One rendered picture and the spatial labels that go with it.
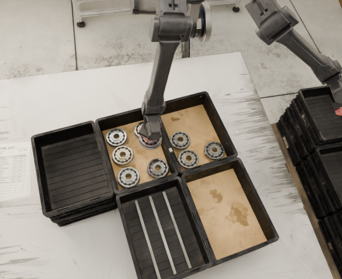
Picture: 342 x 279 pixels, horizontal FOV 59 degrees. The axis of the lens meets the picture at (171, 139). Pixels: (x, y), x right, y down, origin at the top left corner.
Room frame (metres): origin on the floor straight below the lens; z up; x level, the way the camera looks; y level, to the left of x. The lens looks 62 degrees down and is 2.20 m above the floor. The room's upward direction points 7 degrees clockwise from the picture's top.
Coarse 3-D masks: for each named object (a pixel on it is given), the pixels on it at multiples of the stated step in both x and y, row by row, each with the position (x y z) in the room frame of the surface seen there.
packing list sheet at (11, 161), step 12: (0, 144) 0.64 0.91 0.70; (12, 144) 0.65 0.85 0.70; (24, 144) 0.66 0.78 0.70; (0, 156) 0.57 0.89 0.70; (12, 156) 0.58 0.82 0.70; (24, 156) 0.59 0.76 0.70; (0, 168) 0.51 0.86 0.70; (12, 168) 0.51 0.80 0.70; (24, 168) 0.52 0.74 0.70; (0, 180) 0.44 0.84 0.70; (12, 180) 0.45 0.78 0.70; (24, 180) 0.46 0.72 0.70; (0, 192) 0.38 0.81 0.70; (12, 192) 0.39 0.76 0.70; (24, 192) 0.40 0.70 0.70
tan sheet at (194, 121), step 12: (192, 108) 0.93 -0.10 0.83; (204, 108) 0.94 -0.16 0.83; (168, 120) 0.84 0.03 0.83; (180, 120) 0.85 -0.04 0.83; (192, 120) 0.86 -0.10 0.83; (204, 120) 0.87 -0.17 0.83; (168, 132) 0.77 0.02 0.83; (192, 132) 0.78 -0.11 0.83; (204, 132) 0.79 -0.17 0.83; (192, 144) 0.71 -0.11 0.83; (204, 144) 0.72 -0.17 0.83; (204, 156) 0.65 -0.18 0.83
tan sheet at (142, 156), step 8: (112, 128) 0.75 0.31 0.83; (128, 128) 0.76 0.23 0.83; (104, 136) 0.70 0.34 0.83; (128, 136) 0.72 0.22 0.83; (128, 144) 0.67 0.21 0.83; (136, 144) 0.67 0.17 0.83; (112, 152) 0.61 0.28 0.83; (136, 152) 0.63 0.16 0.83; (144, 152) 0.64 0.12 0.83; (152, 152) 0.64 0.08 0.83; (160, 152) 0.65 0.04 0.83; (112, 160) 0.57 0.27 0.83; (136, 160) 0.59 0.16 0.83; (144, 160) 0.59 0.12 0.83; (120, 168) 0.54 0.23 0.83; (136, 168) 0.55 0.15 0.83; (144, 168) 0.55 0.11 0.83; (128, 176) 0.50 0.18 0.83; (144, 176) 0.51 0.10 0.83
